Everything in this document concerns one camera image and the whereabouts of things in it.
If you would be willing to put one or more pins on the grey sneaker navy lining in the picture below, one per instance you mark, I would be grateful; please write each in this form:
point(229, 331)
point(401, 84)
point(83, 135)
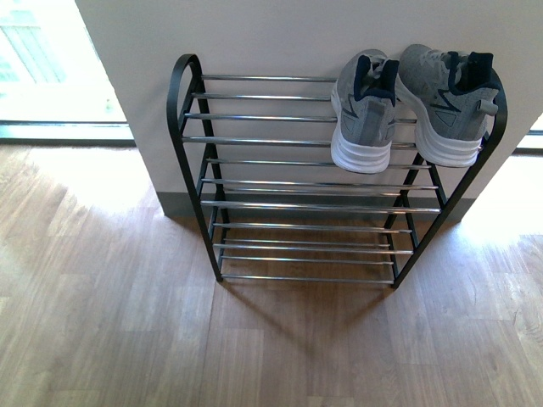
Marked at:
point(363, 99)

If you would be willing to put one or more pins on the grey sneaker with pull tab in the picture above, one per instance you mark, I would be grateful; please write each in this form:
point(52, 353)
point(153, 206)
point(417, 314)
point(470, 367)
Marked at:
point(452, 95)

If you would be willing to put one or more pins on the black metal shoe rack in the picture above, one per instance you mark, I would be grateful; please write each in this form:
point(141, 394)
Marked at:
point(254, 152)

